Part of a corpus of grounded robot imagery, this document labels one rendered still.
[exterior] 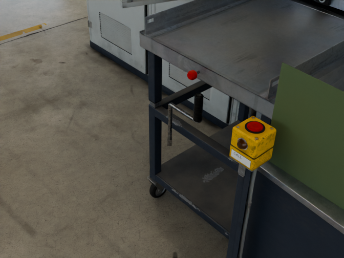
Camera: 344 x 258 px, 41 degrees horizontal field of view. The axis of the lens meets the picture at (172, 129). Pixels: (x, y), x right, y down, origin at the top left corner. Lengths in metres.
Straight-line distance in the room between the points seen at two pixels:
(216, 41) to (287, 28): 0.30
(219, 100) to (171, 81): 0.39
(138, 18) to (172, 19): 1.12
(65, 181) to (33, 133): 0.46
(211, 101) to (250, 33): 0.91
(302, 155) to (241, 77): 0.38
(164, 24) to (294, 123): 0.75
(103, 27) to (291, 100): 2.22
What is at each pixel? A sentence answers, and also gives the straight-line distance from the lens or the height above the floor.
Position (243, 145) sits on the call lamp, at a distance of 1.14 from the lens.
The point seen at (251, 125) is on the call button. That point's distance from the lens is 1.16.
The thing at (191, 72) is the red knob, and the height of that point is 0.83.
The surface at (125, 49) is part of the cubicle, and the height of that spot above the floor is 0.16.
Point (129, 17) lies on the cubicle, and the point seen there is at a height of 0.40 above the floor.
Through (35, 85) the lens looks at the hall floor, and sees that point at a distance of 3.11.
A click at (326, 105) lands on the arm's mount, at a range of 1.11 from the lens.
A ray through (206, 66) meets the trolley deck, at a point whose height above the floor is 0.85.
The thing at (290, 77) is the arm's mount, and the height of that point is 1.03.
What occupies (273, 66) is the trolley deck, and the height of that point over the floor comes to 0.85.
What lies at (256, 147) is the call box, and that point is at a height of 0.88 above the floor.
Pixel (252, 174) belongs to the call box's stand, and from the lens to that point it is 1.26.
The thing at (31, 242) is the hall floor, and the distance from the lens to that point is 2.12.
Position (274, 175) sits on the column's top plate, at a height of 0.75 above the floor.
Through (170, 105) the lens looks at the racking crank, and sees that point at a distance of 1.68.
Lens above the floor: 1.59
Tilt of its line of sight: 37 degrees down
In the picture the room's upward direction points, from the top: 1 degrees clockwise
